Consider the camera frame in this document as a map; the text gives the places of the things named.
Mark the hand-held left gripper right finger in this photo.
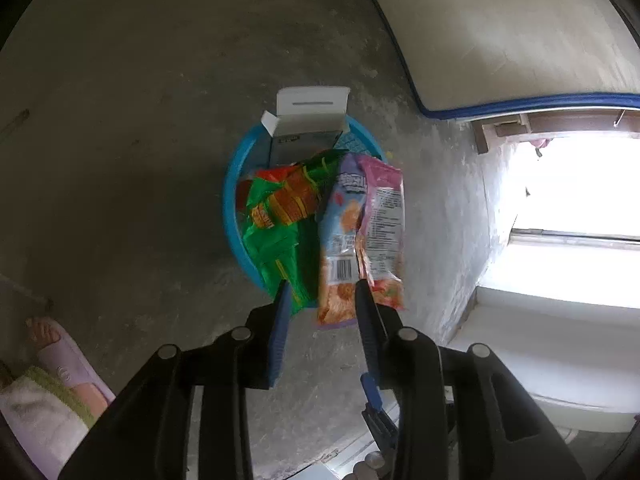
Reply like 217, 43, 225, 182
353, 279, 586, 480

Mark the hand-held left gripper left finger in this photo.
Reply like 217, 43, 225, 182
59, 280, 293, 480

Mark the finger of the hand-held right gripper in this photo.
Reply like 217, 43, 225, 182
360, 373, 401, 456

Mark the green snack bag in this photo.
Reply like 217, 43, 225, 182
242, 150, 346, 316

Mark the blue snack bag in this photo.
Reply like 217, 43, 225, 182
315, 152, 371, 328

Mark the pink snack bag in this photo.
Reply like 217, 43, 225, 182
354, 155, 406, 311

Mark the blue plastic basket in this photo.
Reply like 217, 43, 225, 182
222, 115, 388, 293

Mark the red snack bag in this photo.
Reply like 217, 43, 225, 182
235, 177, 258, 216

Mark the grey cardboard box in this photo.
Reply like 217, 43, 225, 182
260, 86, 351, 168

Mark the person's right hand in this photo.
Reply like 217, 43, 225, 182
345, 452, 388, 480

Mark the pink slipper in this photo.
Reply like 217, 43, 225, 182
25, 317, 117, 411

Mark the person's right foot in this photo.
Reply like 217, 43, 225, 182
26, 317, 58, 347

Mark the person's right leg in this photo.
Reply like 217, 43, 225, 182
0, 365, 96, 480

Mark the wooden board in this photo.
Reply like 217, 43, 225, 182
470, 110, 640, 156

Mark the white mattress with blue edge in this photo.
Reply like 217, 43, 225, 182
350, 0, 640, 118

